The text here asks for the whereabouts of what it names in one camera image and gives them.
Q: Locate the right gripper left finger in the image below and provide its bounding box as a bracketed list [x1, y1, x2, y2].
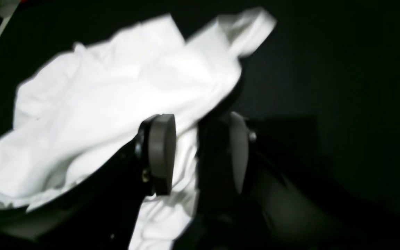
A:
[84, 114, 176, 250]

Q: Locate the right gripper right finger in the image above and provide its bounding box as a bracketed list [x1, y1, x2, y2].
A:
[229, 112, 339, 250]

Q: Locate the white t-shirt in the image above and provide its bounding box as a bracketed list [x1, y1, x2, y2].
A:
[0, 7, 278, 250]

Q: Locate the black table cloth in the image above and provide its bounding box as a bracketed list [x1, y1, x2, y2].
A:
[0, 0, 400, 250]

